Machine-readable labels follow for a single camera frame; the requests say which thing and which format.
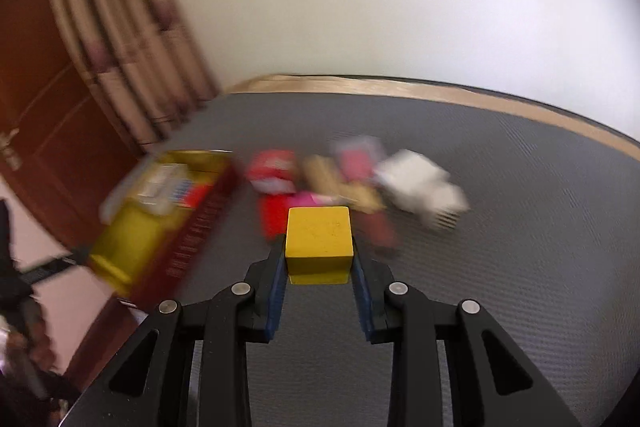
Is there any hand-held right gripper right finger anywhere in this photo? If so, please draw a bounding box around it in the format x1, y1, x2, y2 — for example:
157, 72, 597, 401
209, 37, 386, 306
350, 252, 583, 427

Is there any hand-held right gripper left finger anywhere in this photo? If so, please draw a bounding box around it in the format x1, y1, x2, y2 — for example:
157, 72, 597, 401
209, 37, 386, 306
60, 239, 289, 427

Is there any yellow wooden cube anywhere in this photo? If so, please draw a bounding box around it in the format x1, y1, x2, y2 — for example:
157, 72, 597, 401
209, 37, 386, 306
284, 206, 355, 286

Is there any red box with gold interior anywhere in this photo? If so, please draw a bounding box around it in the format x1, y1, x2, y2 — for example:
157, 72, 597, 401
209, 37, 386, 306
87, 149, 240, 308

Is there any white power adapter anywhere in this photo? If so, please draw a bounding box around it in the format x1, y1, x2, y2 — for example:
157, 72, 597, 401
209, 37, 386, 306
375, 149, 471, 233

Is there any dark red block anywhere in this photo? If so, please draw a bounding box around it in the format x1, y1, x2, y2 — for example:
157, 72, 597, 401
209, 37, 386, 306
361, 212, 399, 258

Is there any pink block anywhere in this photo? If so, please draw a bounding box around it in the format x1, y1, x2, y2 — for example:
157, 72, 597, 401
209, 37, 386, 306
290, 191, 333, 208

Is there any tan wooden block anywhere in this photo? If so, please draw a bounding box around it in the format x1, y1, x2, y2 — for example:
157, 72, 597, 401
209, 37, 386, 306
302, 155, 346, 202
345, 184, 387, 214

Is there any pink card in clear case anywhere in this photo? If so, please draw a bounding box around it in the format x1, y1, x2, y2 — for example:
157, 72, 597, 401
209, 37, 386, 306
334, 136, 385, 185

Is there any grey textured mat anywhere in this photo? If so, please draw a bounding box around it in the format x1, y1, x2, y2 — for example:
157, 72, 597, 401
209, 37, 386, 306
65, 92, 640, 427

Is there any dark object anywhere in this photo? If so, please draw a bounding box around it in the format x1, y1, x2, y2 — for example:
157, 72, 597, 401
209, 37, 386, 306
0, 199, 81, 427

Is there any beige patterned curtain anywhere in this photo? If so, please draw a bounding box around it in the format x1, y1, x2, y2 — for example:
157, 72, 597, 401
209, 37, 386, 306
42, 0, 223, 152

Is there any brown wooden door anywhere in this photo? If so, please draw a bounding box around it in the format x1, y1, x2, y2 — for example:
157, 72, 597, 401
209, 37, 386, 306
0, 0, 146, 218

